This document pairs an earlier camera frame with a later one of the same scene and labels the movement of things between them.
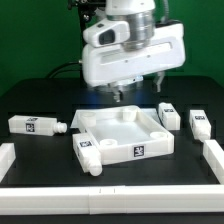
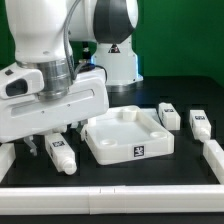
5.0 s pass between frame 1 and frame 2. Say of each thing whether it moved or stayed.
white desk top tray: stayed
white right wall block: stayed
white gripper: moved
